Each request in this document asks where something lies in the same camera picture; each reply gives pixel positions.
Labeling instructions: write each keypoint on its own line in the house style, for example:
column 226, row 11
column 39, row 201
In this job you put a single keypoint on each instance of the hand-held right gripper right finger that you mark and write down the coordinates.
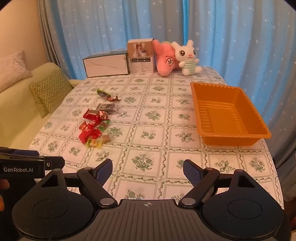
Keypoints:
column 192, row 172

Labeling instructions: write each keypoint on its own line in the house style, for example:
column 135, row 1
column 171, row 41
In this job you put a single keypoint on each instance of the pale yellow sofa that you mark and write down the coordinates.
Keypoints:
column 13, row 115

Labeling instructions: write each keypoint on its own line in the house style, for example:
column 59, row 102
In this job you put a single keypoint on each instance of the green plush toy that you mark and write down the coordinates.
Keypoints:
column 167, row 43

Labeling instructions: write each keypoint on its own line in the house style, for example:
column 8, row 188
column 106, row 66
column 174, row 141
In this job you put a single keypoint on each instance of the tall printed cardboard box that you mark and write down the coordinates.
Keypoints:
column 140, row 60

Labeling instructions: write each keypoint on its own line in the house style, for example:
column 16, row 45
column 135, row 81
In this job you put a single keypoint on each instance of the flat white teal box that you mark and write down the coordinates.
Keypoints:
column 104, row 66

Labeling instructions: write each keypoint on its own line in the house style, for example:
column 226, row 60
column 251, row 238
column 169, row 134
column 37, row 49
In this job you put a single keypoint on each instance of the yellow green candy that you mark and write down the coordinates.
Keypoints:
column 92, row 143

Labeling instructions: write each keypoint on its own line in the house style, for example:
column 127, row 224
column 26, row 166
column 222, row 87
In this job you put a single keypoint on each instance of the large red snack packet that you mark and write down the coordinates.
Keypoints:
column 90, row 134

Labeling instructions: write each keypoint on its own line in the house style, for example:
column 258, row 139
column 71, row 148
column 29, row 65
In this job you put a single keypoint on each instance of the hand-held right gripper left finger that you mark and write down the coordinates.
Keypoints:
column 104, row 171

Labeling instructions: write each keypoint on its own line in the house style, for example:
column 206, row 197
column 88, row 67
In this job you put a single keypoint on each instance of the white rabbit plush toy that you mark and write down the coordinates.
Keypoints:
column 186, row 53

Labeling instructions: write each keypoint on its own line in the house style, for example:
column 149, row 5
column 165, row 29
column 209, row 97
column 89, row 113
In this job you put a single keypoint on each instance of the beige patterned cushion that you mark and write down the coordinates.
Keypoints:
column 11, row 69

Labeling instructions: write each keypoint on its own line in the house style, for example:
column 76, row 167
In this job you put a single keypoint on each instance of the red candy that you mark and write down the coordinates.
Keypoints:
column 104, row 115
column 86, row 126
column 91, row 114

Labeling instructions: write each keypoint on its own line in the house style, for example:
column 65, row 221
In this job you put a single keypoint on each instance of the orange plastic tray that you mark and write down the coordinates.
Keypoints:
column 222, row 115

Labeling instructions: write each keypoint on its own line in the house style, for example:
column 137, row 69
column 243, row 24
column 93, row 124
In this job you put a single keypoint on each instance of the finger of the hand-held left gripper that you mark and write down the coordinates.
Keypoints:
column 25, row 153
column 55, row 162

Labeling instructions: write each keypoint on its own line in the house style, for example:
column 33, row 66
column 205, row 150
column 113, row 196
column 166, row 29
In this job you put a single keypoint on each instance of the floral checked tablecloth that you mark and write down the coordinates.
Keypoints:
column 150, row 129

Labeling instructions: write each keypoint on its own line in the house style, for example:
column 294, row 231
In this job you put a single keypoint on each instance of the person's left hand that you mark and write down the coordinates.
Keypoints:
column 4, row 184

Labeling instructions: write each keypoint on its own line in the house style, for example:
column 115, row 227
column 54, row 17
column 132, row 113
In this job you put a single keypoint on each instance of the blue star curtain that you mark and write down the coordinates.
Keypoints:
column 104, row 23

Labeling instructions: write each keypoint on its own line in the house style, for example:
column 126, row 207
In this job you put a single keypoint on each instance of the pink star plush toy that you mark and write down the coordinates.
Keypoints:
column 165, row 61

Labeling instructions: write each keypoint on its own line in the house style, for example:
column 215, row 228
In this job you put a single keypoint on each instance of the brown candy clear wrapper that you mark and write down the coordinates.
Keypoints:
column 104, row 125

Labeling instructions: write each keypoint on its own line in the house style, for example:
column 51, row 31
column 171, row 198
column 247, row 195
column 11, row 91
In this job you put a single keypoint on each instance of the clear packet dark snack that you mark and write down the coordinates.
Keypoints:
column 106, row 107

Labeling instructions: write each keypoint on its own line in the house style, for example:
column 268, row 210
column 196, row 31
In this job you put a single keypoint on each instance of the green chevron cushion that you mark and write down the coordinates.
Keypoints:
column 50, row 88

